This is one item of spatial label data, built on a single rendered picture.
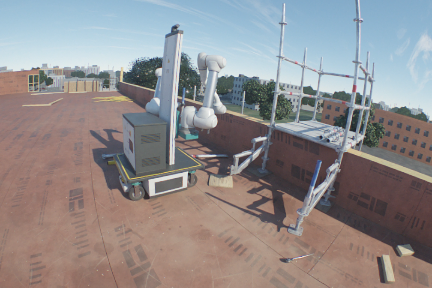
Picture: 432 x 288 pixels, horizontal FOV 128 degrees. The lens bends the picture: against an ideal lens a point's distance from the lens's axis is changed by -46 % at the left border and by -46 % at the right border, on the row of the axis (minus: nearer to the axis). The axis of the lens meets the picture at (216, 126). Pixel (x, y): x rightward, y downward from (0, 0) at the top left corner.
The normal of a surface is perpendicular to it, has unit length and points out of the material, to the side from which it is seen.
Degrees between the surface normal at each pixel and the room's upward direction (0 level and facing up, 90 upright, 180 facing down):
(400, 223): 90
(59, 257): 0
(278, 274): 0
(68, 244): 0
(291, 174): 90
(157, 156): 90
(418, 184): 90
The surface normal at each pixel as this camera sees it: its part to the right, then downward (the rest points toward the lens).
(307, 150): -0.80, 0.06
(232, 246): 0.10, -0.97
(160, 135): 0.62, 0.25
